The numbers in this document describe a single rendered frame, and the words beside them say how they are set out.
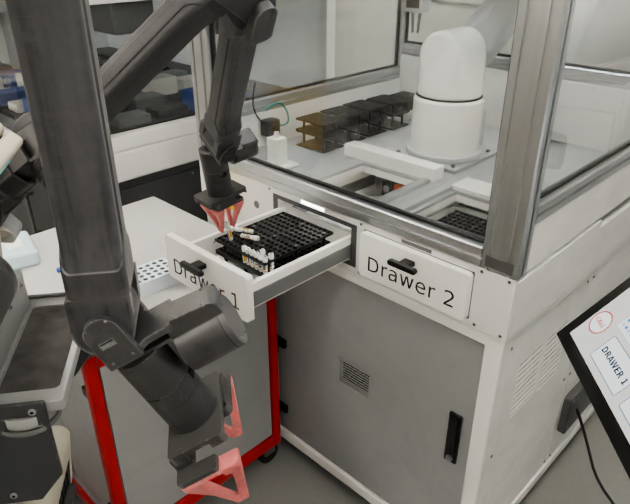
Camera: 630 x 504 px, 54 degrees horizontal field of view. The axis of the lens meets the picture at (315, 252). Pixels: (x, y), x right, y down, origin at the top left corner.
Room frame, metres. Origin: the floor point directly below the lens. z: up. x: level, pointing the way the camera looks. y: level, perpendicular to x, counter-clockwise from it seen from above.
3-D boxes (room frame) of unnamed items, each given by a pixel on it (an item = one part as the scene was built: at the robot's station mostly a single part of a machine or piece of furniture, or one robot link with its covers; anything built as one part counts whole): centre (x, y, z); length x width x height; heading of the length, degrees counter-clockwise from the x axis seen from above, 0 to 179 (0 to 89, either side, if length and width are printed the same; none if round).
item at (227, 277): (1.17, 0.24, 0.87); 0.29 x 0.02 x 0.11; 46
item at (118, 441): (1.47, 0.52, 0.38); 0.62 x 0.58 x 0.76; 46
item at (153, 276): (1.32, 0.41, 0.78); 0.12 x 0.08 x 0.04; 134
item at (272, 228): (1.31, 0.10, 0.87); 0.22 x 0.18 x 0.06; 136
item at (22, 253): (1.45, 0.80, 0.78); 0.15 x 0.10 x 0.04; 34
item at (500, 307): (1.71, -0.35, 0.87); 1.02 x 0.95 x 0.14; 46
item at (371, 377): (1.70, -0.36, 0.40); 1.03 x 0.95 x 0.80; 46
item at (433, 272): (1.18, -0.21, 0.87); 0.29 x 0.02 x 0.11; 46
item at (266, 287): (1.32, 0.09, 0.86); 0.40 x 0.26 x 0.06; 136
